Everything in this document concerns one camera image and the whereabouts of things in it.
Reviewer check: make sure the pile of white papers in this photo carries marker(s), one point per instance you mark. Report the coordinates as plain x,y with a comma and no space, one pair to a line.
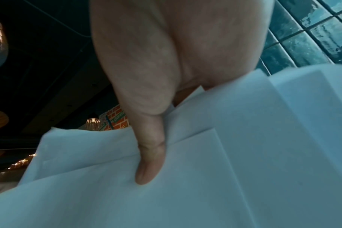
216,167

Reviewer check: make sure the person's right hand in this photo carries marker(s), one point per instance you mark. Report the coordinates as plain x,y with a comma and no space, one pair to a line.
188,40

